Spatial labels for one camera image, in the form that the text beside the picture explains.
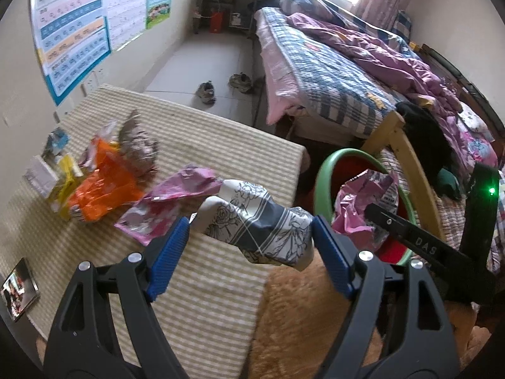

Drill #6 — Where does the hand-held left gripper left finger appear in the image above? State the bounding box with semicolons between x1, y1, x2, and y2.
43;216;191;379

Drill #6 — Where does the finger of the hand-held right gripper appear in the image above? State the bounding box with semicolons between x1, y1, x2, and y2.
364;202;413;246

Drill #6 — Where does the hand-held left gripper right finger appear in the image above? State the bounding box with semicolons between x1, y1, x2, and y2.
313;215;460;379

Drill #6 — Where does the red bin with green rim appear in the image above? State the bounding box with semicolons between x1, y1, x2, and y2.
313;148;416;270

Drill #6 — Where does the white navy floral bag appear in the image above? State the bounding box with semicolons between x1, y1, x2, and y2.
189;179;316;272

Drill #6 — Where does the orange wrapper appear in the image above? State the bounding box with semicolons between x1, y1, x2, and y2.
66;138;145;226

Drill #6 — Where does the silver wrapper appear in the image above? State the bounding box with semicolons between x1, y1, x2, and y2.
117;110;160;176

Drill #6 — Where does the yellow plastic bag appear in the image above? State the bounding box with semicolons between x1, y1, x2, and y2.
48;154;85;216

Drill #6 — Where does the brown checked mattress cover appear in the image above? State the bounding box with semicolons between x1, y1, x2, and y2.
377;146;505;275

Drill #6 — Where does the dark green cloth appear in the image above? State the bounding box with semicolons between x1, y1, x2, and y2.
435;168;463;201

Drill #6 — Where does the brown fluffy cushion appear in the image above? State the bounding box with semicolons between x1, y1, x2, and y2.
248;258;494;379

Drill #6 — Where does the colourful cartoon blanket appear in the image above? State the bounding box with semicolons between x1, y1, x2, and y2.
440;99;501;170

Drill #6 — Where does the black cloth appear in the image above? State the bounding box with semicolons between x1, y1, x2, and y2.
395;102;463;190

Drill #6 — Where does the white floral pillow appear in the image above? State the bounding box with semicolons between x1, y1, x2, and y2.
458;106;492;133

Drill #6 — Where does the small white box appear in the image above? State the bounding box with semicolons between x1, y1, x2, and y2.
23;156;60;199

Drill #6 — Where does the smartphone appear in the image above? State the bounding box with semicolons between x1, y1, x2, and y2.
0;257;41;323

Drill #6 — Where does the bed with plaid sheet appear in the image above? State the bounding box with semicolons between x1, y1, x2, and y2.
253;7;398;128

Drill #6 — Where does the dark wooden headboard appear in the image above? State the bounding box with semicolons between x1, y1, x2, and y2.
421;43;505;135

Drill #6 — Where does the small blue white packet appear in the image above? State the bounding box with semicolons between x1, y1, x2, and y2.
43;127;70;159

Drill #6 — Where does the grey shoe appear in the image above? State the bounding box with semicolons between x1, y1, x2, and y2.
229;72;254;94
195;81;217;105

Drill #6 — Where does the purple duvet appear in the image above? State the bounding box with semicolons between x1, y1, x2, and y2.
287;12;464;108

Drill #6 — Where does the pink bed skirt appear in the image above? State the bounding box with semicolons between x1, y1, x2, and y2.
258;33;306;126

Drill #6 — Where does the striped pillow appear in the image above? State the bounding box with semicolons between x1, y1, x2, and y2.
392;10;413;42

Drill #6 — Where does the blue patterned duvet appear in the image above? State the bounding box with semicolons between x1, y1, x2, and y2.
279;0;399;44

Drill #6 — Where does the wooden chair frame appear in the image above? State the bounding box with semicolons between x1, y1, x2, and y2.
360;110;448;241

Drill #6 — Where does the blue bordered wall poster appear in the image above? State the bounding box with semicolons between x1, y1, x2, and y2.
31;0;112;107

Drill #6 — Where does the white wall poster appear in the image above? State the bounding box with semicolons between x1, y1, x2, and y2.
103;0;150;51

